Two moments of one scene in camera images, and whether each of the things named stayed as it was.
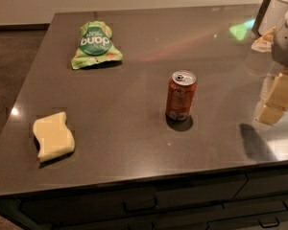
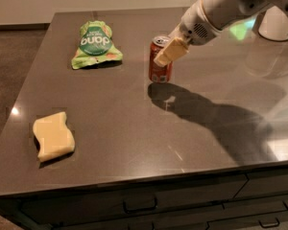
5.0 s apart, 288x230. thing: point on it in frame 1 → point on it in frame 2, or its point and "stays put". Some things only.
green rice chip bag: x=95 y=45 stays put
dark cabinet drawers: x=265 y=199 stays put
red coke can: x=181 y=92 → x=159 y=74
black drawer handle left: x=140 y=209 stays put
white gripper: x=286 y=42 → x=194 y=28
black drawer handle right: x=270 y=225 stays put
